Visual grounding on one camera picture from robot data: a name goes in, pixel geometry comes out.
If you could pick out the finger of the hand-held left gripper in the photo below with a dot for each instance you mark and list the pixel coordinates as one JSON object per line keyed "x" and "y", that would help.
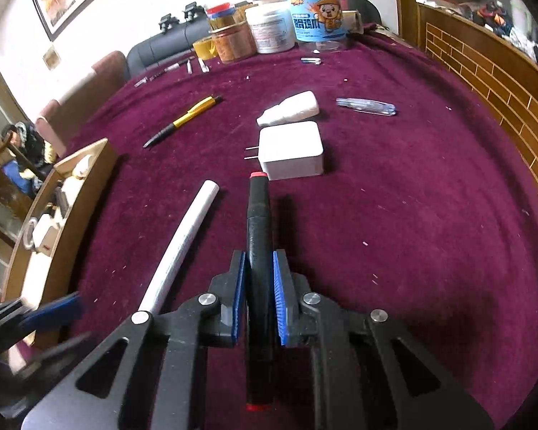
{"x": 58, "y": 351}
{"x": 54, "y": 311}

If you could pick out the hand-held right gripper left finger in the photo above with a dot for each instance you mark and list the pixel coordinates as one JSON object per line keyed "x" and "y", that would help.
{"x": 240, "y": 295}

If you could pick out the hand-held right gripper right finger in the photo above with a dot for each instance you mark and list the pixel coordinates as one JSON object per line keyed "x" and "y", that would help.
{"x": 280, "y": 300}

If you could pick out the black marker with red ends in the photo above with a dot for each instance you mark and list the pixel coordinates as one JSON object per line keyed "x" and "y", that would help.
{"x": 256, "y": 233}

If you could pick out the silver metal tube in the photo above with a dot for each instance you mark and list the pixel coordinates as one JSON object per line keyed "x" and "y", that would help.
{"x": 184, "y": 242}

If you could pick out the shallow cardboard box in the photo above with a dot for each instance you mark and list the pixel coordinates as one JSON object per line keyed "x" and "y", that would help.
{"x": 94, "y": 174}

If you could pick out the white bottle with orange tip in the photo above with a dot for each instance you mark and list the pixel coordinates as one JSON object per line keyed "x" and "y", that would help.
{"x": 83, "y": 166}

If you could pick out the white adapter with red mark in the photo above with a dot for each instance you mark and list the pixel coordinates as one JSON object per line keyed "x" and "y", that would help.
{"x": 45, "y": 233}

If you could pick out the wooden side furniture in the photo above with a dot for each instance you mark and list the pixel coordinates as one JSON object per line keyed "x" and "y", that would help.
{"x": 0, "y": 188}

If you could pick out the white plug charger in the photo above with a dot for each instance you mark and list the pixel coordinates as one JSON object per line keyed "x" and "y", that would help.
{"x": 291, "y": 150}

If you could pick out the pile of dark clothes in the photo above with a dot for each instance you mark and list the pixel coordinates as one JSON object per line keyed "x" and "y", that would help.
{"x": 27, "y": 148}

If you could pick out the yellow and black pen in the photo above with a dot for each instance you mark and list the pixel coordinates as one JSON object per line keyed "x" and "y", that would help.
{"x": 188, "y": 114}

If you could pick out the white dropper bottle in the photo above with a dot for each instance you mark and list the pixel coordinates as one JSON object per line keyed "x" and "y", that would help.
{"x": 293, "y": 107}

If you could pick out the clear blue tester pen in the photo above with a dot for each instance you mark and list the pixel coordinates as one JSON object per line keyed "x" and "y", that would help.
{"x": 367, "y": 106}

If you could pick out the brown leather chair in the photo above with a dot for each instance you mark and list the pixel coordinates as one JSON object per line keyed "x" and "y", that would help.
{"x": 103, "y": 80}

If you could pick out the small metal cylinder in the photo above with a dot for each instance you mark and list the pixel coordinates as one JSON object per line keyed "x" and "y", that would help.
{"x": 310, "y": 60}

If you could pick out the yellow tape roll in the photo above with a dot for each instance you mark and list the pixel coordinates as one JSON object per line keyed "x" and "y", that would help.
{"x": 204, "y": 49}

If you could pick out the brown snack jar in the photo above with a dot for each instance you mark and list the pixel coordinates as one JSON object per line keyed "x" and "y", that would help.
{"x": 233, "y": 45}

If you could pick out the black leather sofa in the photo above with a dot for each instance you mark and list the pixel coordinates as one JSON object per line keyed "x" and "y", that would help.
{"x": 161, "y": 49}

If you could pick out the white plastic tub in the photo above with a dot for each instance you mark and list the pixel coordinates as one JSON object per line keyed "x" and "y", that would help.
{"x": 271, "y": 29}

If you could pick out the clear jar with red lid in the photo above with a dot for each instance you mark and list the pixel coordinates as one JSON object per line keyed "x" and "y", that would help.
{"x": 219, "y": 15}

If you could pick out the black clamp gadget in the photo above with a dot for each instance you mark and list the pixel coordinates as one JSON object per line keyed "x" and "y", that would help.
{"x": 192, "y": 11}
{"x": 166, "y": 23}

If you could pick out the blue label plastic jar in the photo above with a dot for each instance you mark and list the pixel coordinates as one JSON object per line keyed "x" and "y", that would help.
{"x": 318, "y": 13}

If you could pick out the wooden brick-pattern bed board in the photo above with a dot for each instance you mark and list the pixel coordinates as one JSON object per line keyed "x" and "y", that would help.
{"x": 497, "y": 85}

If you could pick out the pile of assorted clutter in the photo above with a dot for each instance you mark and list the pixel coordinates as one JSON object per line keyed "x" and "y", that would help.
{"x": 488, "y": 4}

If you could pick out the beige wall switch panel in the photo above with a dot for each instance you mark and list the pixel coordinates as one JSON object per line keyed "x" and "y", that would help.
{"x": 50, "y": 58}

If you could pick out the wooden door frame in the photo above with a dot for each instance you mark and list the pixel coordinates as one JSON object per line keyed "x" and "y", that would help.
{"x": 405, "y": 4}

